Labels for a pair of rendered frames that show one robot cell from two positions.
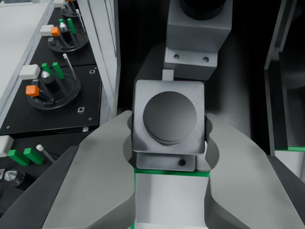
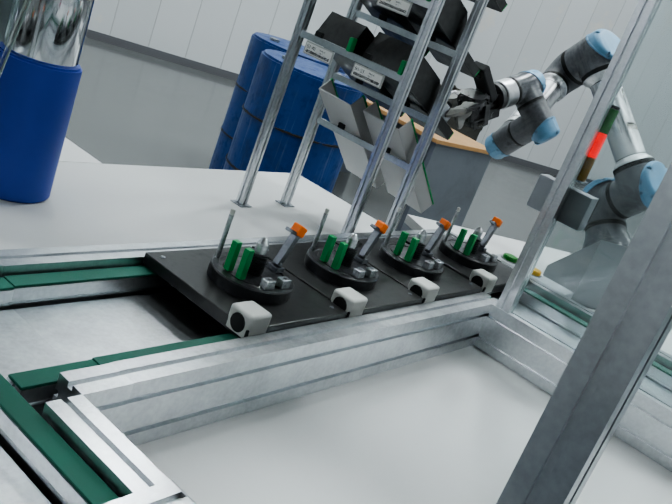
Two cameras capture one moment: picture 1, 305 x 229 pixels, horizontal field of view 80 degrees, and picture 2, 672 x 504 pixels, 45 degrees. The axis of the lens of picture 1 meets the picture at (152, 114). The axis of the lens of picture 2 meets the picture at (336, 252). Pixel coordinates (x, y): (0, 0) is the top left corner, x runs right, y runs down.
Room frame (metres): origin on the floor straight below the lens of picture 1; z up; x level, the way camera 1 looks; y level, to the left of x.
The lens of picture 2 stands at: (1.73, 1.16, 1.46)
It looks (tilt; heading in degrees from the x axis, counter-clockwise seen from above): 18 degrees down; 218
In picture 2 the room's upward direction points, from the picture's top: 21 degrees clockwise
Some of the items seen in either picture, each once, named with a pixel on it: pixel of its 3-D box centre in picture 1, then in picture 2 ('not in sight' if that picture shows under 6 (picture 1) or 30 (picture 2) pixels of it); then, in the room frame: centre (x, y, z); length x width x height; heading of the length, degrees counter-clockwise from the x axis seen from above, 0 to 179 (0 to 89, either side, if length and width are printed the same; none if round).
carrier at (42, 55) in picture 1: (66, 33); (347, 252); (0.61, 0.29, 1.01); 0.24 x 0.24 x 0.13; 6
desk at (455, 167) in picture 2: not in sight; (387, 157); (-3.05, -2.49, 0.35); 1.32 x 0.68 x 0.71; 85
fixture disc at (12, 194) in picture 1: (30, 185); (468, 254); (0.11, 0.24, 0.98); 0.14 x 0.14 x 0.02
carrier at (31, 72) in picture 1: (50, 82); (417, 246); (0.36, 0.27, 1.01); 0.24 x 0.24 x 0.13; 6
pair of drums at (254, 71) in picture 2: not in sight; (282, 133); (-1.69, -2.26, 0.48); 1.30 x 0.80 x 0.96; 69
